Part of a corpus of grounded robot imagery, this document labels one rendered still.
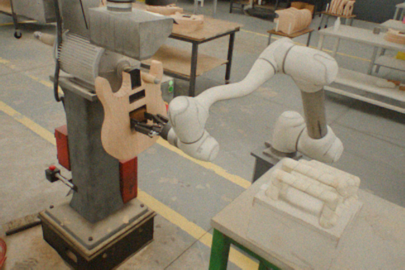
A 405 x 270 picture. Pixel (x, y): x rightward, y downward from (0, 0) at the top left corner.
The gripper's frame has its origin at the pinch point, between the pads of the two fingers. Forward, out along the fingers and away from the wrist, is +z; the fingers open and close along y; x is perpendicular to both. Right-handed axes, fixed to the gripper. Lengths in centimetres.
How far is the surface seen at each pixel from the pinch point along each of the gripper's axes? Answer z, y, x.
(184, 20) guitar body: 149, 201, -23
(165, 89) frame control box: 17.7, 34.8, -4.3
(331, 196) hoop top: -87, -9, 11
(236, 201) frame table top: -53, -1, -17
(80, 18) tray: 38, 3, 36
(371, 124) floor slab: -36, 328, -140
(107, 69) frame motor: 19.1, 0.6, 17.6
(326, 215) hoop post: -87, -10, 5
